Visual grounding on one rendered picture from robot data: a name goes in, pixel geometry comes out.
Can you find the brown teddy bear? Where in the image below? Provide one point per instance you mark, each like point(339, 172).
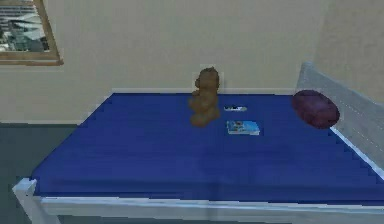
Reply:
point(204, 100)

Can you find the small grey flat object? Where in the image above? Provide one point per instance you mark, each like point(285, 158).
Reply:
point(235, 108)

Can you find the light blue book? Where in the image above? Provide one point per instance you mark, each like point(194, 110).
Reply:
point(243, 127)

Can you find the dark purple round pillow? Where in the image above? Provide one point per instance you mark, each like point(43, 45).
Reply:
point(315, 108)

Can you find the blue bed with white frame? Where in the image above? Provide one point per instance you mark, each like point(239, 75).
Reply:
point(140, 156)

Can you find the wood framed wall picture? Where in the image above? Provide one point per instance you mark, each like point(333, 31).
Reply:
point(23, 33)

